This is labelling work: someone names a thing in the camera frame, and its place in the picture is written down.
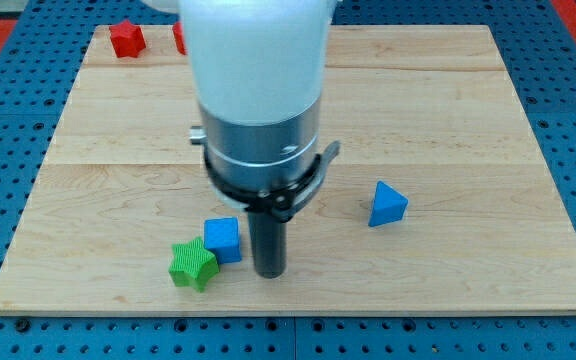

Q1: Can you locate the red star block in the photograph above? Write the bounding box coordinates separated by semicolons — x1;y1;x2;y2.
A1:
109;19;146;58

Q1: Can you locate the red block behind arm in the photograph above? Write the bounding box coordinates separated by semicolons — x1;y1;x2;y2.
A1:
172;21;187;55

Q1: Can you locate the blue triangular block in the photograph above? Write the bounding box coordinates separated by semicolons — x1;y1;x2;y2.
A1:
368;181;409;227

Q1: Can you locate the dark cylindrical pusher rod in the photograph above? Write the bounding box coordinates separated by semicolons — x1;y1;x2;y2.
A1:
247;212;287;279

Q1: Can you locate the green star block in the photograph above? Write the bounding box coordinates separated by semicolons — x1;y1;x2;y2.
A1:
168;237;219;292

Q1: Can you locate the wooden board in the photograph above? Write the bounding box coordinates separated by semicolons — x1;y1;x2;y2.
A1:
0;26;576;317

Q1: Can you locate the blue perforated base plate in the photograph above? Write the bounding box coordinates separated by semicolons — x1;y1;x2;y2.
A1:
0;1;576;359

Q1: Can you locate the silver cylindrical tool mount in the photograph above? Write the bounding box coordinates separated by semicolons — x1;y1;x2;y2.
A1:
191;101;341;223

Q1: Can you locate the blue cube block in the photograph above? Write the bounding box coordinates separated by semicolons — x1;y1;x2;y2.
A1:
204;217;242;264

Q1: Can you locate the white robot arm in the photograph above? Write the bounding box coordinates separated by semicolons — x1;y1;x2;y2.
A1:
145;0;340;278

